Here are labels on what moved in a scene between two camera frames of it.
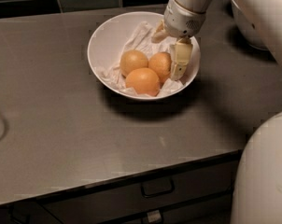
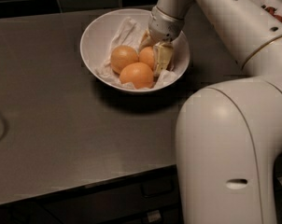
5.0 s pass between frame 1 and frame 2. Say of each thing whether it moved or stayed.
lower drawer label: stayed
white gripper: moved
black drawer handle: stayed
